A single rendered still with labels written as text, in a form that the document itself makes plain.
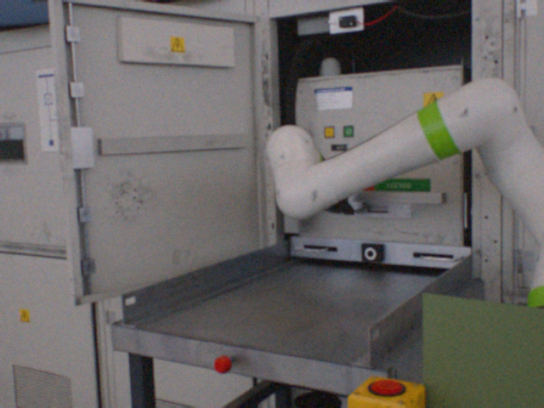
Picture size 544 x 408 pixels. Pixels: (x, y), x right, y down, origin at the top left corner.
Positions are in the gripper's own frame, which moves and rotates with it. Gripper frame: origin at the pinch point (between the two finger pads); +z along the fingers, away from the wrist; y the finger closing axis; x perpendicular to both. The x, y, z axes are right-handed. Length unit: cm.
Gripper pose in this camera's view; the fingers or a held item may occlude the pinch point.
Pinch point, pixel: (345, 207)
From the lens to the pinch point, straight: 177.5
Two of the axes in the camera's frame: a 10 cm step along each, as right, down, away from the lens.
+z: 4.6, 4.0, 7.9
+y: -2.2, 9.2, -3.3
